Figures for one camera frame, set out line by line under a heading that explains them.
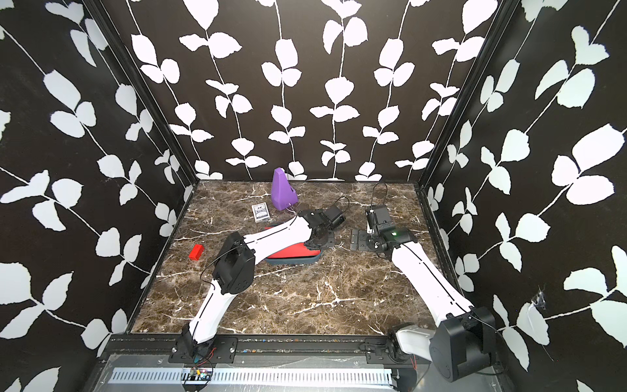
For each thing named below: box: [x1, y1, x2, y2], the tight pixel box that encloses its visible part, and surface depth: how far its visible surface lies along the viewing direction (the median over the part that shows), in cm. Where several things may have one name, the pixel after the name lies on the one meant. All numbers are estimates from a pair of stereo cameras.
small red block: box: [188, 244, 205, 261], surface depth 95 cm
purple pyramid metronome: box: [271, 167, 299, 211], surface depth 107 cm
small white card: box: [251, 201, 271, 223], surface depth 109 cm
